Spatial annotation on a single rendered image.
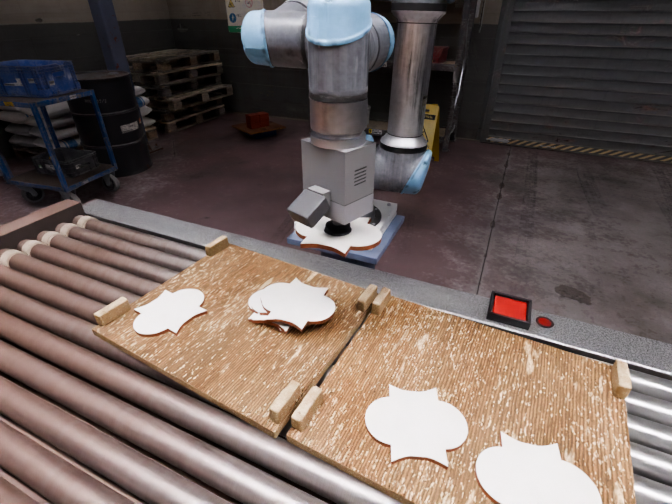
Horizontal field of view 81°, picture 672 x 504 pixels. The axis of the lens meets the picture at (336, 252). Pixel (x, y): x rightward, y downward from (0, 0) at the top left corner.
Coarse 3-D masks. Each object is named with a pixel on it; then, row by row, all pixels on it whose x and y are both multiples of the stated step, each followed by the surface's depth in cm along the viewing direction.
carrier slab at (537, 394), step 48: (384, 336) 69; (432, 336) 69; (480, 336) 69; (336, 384) 60; (384, 384) 60; (432, 384) 60; (480, 384) 60; (528, 384) 60; (576, 384) 60; (288, 432) 53; (336, 432) 53; (480, 432) 53; (528, 432) 53; (576, 432) 53; (624, 432) 53; (384, 480) 48; (432, 480) 48; (624, 480) 48
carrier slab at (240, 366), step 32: (224, 256) 91; (256, 256) 91; (160, 288) 80; (192, 288) 80; (224, 288) 80; (256, 288) 80; (352, 288) 80; (128, 320) 72; (192, 320) 72; (224, 320) 72; (352, 320) 72; (128, 352) 67; (160, 352) 66; (192, 352) 66; (224, 352) 66; (256, 352) 66; (288, 352) 66; (320, 352) 66; (192, 384) 60; (224, 384) 60; (256, 384) 60; (256, 416) 55; (288, 416) 56
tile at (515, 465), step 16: (496, 448) 50; (512, 448) 50; (528, 448) 50; (544, 448) 50; (480, 464) 49; (496, 464) 49; (512, 464) 49; (528, 464) 49; (544, 464) 49; (560, 464) 49; (480, 480) 47; (496, 480) 47; (512, 480) 47; (528, 480) 47; (544, 480) 47; (560, 480) 47; (576, 480) 47; (496, 496) 46; (512, 496) 46; (528, 496) 46; (544, 496) 46; (560, 496) 46; (576, 496) 46; (592, 496) 46
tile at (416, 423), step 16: (384, 400) 57; (400, 400) 57; (416, 400) 57; (432, 400) 57; (368, 416) 54; (384, 416) 54; (400, 416) 54; (416, 416) 54; (432, 416) 54; (448, 416) 54; (368, 432) 53; (384, 432) 52; (400, 432) 52; (416, 432) 52; (432, 432) 52; (448, 432) 52; (464, 432) 52; (400, 448) 50; (416, 448) 50; (432, 448) 50; (448, 448) 50
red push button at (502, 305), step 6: (498, 300) 78; (504, 300) 78; (510, 300) 78; (516, 300) 78; (498, 306) 77; (504, 306) 77; (510, 306) 77; (516, 306) 77; (522, 306) 77; (498, 312) 75; (504, 312) 75; (510, 312) 75; (516, 312) 75; (522, 312) 75; (522, 318) 74
